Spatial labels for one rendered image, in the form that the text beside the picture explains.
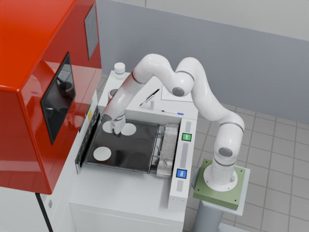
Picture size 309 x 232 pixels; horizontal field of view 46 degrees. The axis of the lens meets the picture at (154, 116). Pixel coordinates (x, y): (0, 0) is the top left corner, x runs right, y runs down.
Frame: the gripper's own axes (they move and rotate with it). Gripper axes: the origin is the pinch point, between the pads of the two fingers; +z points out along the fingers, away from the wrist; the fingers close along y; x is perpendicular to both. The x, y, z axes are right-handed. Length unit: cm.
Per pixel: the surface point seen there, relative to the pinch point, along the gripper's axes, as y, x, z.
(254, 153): 107, -78, 99
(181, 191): -17.2, -46.2, 3.7
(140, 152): 0.0, -14.1, 9.4
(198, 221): -1, -57, 56
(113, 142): -0.1, 3.4, 9.5
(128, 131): 11.4, -1.1, 9.4
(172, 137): 20.6, -26.1, 11.2
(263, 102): 161, -71, 84
